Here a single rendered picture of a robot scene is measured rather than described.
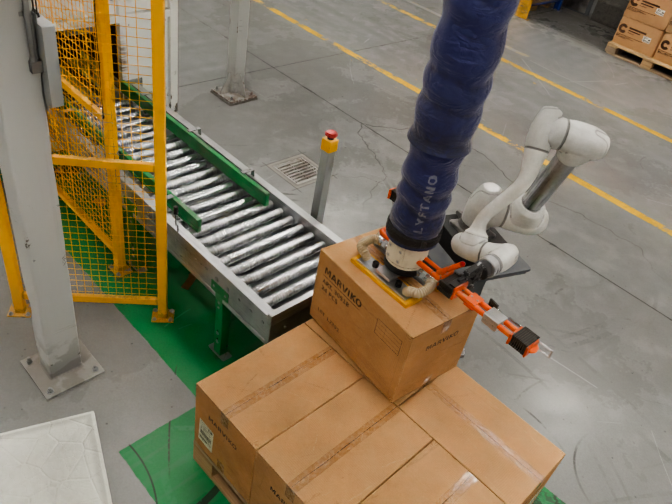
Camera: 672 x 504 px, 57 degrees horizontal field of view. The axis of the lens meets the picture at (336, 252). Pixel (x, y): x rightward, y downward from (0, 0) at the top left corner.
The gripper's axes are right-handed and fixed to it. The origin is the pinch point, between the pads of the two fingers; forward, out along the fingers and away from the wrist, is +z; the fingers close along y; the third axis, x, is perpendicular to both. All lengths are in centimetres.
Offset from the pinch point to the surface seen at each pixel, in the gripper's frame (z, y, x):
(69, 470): 147, 8, 20
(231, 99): -148, 101, 336
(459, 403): -3, 55, -20
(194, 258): 35, 57, 124
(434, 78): 11, -76, 28
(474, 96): 4, -74, 16
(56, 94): 94, -43, 128
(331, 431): 52, 55, 4
